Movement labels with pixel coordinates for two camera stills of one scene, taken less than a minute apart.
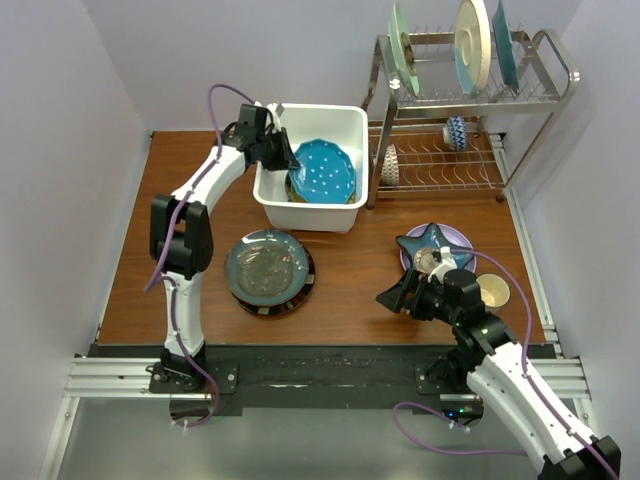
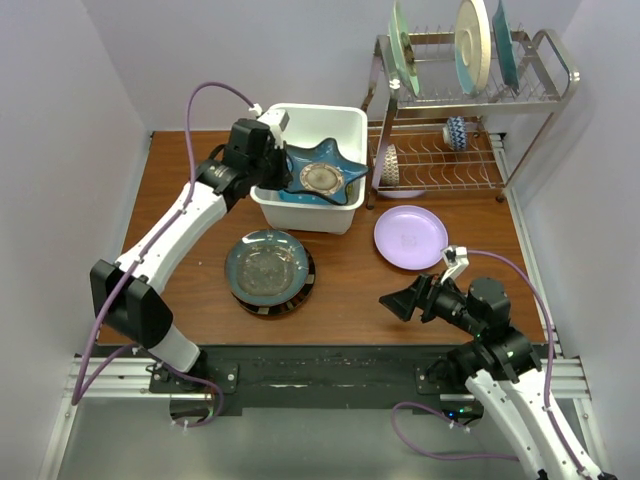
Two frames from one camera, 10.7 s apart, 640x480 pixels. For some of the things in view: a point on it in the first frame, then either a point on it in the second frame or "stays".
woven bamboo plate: x=291 y=194 → x=353 y=192
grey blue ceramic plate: x=266 y=267 stays
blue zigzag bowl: x=455 y=133 stays
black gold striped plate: x=286 y=307 stays
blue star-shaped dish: x=431 y=238 → x=322 y=169
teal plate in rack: x=505 y=47 stays
